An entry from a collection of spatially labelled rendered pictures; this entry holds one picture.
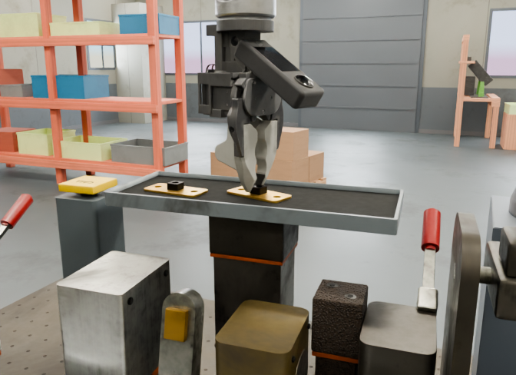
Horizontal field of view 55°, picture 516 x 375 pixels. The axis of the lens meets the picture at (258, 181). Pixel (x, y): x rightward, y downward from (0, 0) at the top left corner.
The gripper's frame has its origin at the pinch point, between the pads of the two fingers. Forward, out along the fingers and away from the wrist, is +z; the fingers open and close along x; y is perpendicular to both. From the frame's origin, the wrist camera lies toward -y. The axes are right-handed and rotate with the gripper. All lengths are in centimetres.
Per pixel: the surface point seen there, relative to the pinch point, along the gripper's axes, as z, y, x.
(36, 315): 48, 78, -5
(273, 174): 92, 253, -333
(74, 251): 11.8, 23.9, 12.9
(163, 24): -53, 360, -290
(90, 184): 1.9, 22.1, 10.7
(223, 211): 2.3, -0.7, 7.3
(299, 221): 2.5, -9.4, 4.0
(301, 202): 1.8, -6.4, -0.6
